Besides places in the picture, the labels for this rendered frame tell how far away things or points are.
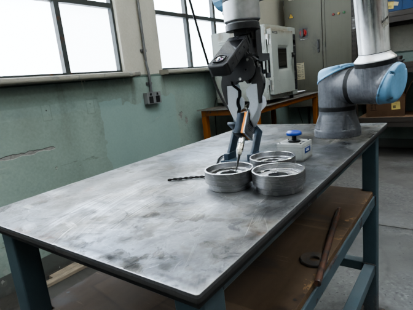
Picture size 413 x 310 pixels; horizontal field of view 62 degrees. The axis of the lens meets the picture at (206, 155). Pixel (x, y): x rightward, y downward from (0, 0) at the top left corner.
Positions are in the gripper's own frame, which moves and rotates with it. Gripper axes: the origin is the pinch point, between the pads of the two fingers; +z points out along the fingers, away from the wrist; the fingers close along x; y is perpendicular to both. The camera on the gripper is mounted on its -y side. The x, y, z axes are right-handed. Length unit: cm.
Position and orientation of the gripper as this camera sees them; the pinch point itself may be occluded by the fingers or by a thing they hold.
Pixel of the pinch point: (245, 121)
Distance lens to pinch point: 74.8
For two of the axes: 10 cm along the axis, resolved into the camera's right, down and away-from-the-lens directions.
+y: 5.4, -2.3, 8.1
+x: -8.4, -0.3, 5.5
